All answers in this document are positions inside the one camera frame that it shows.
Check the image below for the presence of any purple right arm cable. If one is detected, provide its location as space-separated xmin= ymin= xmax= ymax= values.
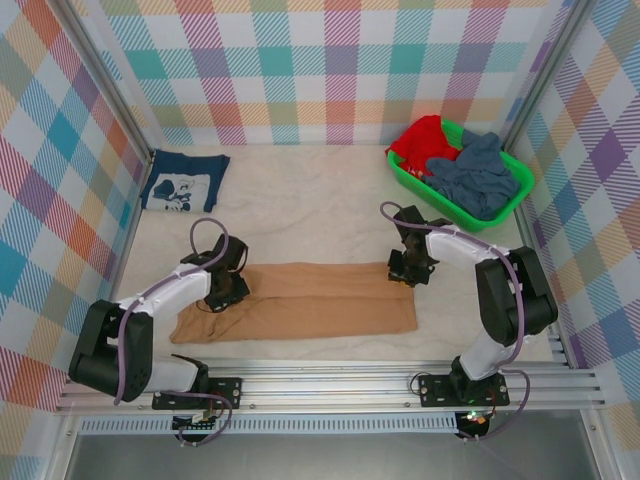
xmin=380 ymin=201 xmax=532 ymax=444

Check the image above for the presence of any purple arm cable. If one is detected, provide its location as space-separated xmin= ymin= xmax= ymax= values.
xmin=113 ymin=218 xmax=234 ymax=447
xmin=380 ymin=201 xmax=532 ymax=444

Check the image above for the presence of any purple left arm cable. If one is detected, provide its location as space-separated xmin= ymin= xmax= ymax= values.
xmin=113 ymin=218 xmax=234 ymax=447

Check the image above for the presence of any slotted grey cable duct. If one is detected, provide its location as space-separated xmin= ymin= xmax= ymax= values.
xmin=79 ymin=418 xmax=459 ymax=435

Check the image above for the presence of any small circuit board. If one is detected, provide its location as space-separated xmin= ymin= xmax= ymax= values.
xmin=459 ymin=409 xmax=494 ymax=429
xmin=172 ymin=412 xmax=221 ymax=434

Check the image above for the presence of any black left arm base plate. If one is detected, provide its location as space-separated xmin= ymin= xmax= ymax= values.
xmin=152 ymin=377 xmax=245 ymax=411

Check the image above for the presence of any tan t-shirt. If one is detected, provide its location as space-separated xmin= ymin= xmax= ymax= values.
xmin=168 ymin=260 xmax=419 ymax=346

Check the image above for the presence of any aluminium frame post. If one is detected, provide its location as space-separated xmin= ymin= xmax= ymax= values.
xmin=58 ymin=0 xmax=154 ymax=164
xmin=502 ymin=0 xmax=599 ymax=151

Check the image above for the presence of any red t-shirt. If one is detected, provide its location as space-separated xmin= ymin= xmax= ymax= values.
xmin=388 ymin=114 xmax=464 ymax=179

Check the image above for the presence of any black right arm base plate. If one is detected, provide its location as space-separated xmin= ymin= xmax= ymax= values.
xmin=417 ymin=374 xmax=511 ymax=407

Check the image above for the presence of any green plastic basket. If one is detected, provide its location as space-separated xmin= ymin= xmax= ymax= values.
xmin=384 ymin=117 xmax=536 ymax=234

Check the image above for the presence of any aluminium mounting rail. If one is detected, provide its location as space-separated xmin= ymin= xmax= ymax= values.
xmin=54 ymin=362 xmax=606 ymax=414

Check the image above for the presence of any grey-blue t-shirt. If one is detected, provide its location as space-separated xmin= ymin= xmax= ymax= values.
xmin=424 ymin=132 xmax=524 ymax=221

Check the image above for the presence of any navy t-shirt with cartoon print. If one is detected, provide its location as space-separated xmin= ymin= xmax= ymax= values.
xmin=139 ymin=148 xmax=232 ymax=215

